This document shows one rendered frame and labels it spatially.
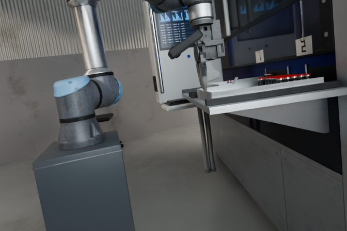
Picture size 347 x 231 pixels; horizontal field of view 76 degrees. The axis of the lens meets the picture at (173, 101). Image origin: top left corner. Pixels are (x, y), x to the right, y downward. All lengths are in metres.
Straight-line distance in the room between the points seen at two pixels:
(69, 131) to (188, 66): 1.03
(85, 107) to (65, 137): 0.12
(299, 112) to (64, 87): 0.75
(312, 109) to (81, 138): 0.74
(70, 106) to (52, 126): 3.47
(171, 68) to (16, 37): 3.23
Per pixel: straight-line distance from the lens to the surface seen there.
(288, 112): 0.79
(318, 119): 0.85
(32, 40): 4.33
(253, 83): 0.97
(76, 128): 0.78
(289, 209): 1.28
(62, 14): 4.34
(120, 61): 4.13
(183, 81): 1.58
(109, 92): 0.87
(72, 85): 0.78
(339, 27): 0.80
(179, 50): 0.67
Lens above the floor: 0.97
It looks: 6 degrees down
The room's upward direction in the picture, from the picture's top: 8 degrees counter-clockwise
